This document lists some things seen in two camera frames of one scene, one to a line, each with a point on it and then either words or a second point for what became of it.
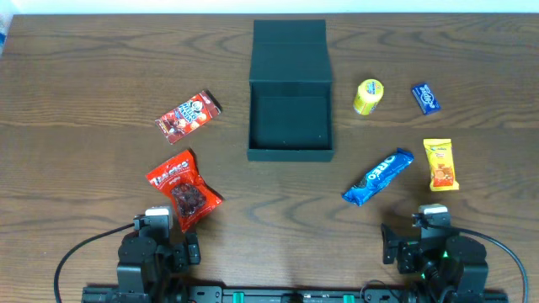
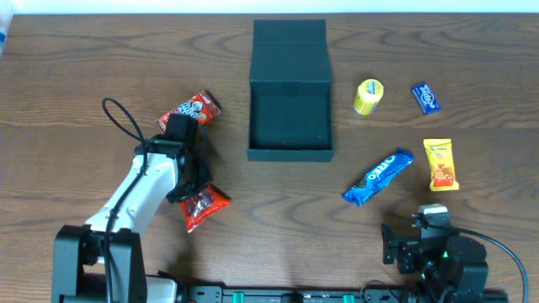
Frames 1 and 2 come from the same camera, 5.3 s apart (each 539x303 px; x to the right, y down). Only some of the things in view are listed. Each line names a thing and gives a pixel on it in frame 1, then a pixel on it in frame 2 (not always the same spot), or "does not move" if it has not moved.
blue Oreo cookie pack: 379,177 does not move
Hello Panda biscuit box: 188,117 does not move
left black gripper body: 192,253 -> 195,176
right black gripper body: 390,245 does not move
